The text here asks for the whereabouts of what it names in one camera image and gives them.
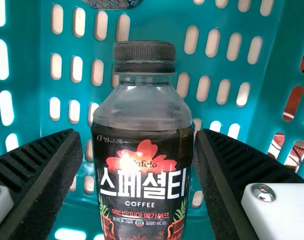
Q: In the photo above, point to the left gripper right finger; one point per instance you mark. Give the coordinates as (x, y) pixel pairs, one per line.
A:
(232, 180)

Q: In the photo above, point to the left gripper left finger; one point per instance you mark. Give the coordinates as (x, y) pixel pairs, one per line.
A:
(29, 180)

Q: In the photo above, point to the dark coffee bottle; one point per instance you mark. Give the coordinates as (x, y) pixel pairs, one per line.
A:
(141, 155)

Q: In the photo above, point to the teal shopping basket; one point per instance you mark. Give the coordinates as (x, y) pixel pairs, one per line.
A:
(151, 25)

